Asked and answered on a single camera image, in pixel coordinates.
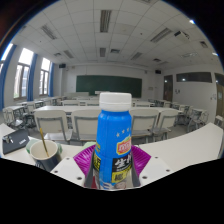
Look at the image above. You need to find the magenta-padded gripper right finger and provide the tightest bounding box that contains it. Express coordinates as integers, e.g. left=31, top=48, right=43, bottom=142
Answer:
left=129, top=144, right=173, bottom=189

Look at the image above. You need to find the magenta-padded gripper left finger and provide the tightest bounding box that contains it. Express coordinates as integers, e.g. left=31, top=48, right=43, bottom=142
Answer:
left=50, top=143, right=98, bottom=190

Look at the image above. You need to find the blue drink bottle white cap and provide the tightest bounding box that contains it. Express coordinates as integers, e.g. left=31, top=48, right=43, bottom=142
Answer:
left=92, top=92, right=133, bottom=191

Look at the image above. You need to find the dark blue cup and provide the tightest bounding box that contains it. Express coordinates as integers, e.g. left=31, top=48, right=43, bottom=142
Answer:
left=29, top=139, right=63, bottom=173

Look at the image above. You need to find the golden stirring stick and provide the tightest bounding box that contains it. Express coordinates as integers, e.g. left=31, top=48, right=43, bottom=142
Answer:
left=39, top=127, right=50, bottom=158

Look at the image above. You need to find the group of white classroom chairs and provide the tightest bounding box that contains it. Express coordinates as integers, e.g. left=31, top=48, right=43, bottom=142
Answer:
left=2, top=96, right=224, bottom=144

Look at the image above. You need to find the black flat pad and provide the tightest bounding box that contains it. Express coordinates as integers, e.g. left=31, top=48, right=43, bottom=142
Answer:
left=1, top=128, right=30, bottom=155

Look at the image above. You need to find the group of white classroom desks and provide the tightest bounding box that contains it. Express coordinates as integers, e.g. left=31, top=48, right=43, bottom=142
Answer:
left=3, top=91, right=221, bottom=129

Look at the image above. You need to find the bunch of keys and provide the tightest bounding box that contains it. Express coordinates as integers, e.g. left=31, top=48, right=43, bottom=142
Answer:
left=2, top=134, right=14, bottom=145

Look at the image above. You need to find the dark wooden door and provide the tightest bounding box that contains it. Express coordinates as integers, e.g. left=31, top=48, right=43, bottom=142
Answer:
left=215, top=73, right=224, bottom=118
left=163, top=74, right=174, bottom=102

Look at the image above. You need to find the blue curtain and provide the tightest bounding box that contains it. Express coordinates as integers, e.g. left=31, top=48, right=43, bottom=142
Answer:
left=0, top=44, right=18, bottom=111
left=49, top=62, right=55, bottom=98
left=27, top=53, right=39, bottom=101

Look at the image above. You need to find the green chalkboard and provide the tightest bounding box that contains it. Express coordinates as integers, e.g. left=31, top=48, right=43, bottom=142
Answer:
left=75, top=74, right=143, bottom=99

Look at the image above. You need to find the tall bright window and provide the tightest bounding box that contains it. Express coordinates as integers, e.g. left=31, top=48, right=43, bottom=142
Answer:
left=39, top=57, right=52, bottom=96
left=13, top=47, right=34, bottom=99
left=0, top=42, right=14, bottom=73

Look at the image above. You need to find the ceiling projector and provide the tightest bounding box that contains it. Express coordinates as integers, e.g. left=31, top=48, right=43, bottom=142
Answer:
left=173, top=30, right=191, bottom=40

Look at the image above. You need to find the group of ceiling lights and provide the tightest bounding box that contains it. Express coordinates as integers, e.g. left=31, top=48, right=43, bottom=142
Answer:
left=39, top=0, right=198, bottom=61

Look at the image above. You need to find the dark long wall window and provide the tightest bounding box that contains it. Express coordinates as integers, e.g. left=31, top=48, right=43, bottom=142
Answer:
left=175, top=71, right=213, bottom=84

